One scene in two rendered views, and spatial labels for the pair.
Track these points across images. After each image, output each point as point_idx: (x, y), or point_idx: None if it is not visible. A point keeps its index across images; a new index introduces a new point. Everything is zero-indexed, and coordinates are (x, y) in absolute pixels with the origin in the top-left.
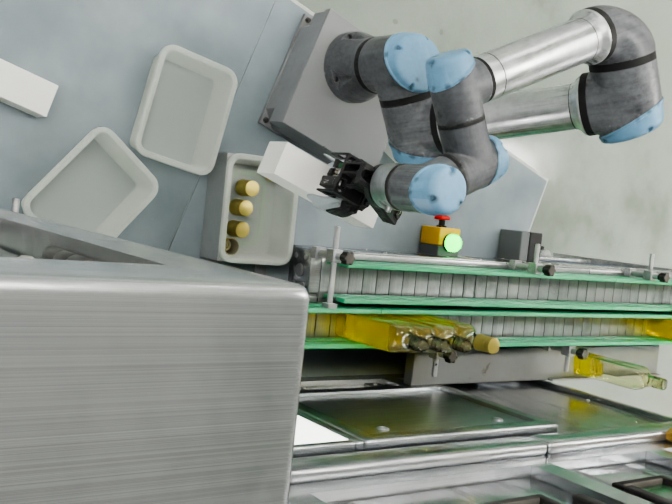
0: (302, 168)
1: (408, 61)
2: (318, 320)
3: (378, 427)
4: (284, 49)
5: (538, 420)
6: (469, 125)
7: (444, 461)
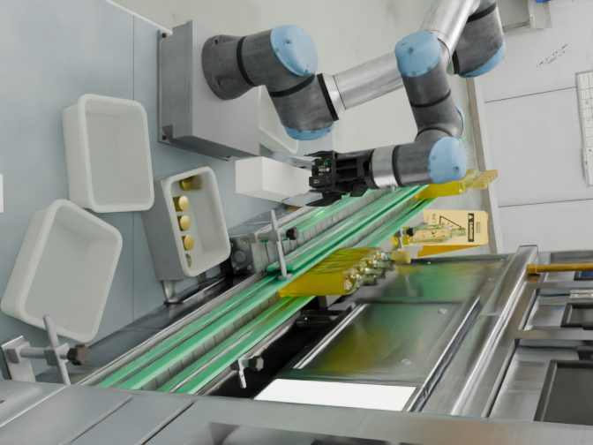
0: (276, 176)
1: (298, 51)
2: None
3: (403, 362)
4: (154, 67)
5: (466, 298)
6: (446, 97)
7: (479, 367)
